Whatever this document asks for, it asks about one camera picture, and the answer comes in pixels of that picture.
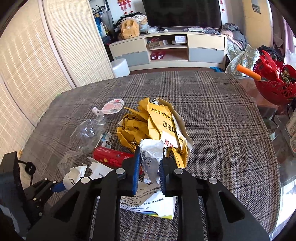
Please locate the red plastic basket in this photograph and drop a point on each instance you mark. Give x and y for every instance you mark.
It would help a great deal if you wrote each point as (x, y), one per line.
(277, 84)

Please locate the green white paper box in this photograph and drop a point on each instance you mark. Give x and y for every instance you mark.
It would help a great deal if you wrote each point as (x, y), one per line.
(150, 200)

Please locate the yellow plush backpack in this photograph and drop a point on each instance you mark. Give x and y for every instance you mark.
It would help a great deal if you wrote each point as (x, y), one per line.
(129, 29)

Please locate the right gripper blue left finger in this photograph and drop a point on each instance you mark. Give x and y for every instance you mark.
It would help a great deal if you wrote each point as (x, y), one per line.
(136, 169)

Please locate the white torn paper scrap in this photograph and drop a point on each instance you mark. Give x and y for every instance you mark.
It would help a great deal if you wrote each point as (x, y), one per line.
(73, 176)

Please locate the blue white wrapper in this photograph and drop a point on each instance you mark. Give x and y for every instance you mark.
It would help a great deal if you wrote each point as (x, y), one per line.
(107, 140)

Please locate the yellow paper bag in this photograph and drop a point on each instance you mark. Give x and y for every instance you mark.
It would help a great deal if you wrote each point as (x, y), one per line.
(156, 120)

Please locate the black flat screen television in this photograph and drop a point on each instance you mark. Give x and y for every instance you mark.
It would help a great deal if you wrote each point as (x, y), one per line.
(183, 13)

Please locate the white plastic stool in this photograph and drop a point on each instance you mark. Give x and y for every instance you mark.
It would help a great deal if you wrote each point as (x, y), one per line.
(120, 68)

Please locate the cream grey TV cabinet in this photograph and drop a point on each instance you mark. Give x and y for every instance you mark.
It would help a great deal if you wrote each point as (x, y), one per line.
(172, 50)

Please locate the bamboo folding screen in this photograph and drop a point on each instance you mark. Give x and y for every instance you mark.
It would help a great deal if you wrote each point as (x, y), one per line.
(47, 48)

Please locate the cream standing air conditioner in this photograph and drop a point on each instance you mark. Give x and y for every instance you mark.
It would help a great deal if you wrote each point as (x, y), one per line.
(258, 23)

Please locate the orange handled tool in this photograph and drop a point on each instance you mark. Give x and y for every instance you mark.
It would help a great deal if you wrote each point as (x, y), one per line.
(248, 72)

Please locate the white silver wrapper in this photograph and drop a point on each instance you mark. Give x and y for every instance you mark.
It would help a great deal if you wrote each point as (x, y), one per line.
(151, 152)

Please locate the clear plastic bag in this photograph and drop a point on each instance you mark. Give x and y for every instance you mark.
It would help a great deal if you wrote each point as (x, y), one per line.
(84, 140)

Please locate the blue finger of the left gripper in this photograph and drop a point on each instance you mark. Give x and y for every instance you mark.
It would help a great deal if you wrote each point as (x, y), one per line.
(58, 187)

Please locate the black coat rack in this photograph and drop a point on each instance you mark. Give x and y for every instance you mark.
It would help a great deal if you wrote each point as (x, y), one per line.
(103, 18)

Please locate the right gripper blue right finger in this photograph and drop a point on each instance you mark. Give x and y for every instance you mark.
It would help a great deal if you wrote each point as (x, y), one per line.
(162, 175)

